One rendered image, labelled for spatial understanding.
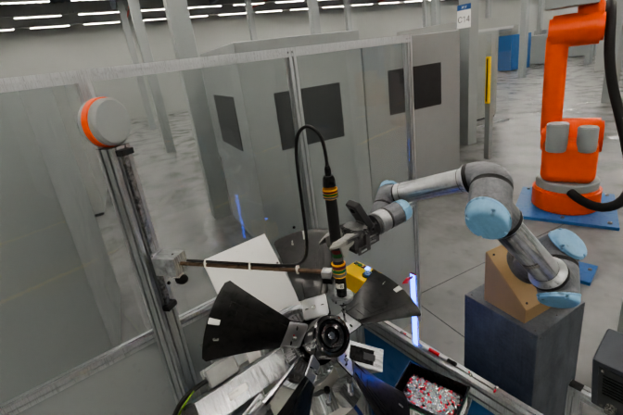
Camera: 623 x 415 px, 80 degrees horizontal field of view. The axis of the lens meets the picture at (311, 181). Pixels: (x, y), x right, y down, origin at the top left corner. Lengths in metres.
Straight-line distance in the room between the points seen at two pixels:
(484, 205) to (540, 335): 0.64
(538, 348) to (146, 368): 1.51
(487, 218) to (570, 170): 3.71
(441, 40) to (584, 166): 2.26
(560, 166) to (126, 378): 4.31
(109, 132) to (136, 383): 1.06
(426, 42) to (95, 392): 4.79
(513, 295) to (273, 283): 0.88
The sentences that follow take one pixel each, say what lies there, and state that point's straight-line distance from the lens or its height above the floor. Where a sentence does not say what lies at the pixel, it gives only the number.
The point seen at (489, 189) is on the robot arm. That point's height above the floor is 1.59.
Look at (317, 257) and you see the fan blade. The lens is 1.26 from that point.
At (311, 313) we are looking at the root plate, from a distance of 1.24.
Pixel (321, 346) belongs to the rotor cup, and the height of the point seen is 1.22.
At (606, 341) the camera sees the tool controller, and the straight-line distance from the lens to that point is 1.24.
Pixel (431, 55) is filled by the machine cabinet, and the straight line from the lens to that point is 5.32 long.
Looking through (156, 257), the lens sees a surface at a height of 1.40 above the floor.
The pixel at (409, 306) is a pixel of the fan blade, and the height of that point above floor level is 1.16.
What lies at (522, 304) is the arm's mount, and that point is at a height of 1.07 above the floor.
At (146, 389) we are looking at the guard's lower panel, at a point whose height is 0.76.
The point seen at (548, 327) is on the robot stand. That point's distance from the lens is 1.63.
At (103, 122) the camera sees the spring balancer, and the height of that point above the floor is 1.88.
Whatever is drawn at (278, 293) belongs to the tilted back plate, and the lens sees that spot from 1.43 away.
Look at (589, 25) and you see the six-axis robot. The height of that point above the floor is 1.96.
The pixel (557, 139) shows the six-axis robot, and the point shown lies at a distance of 4.63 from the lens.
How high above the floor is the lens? 2.00
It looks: 18 degrees down
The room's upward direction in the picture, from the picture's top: 7 degrees counter-clockwise
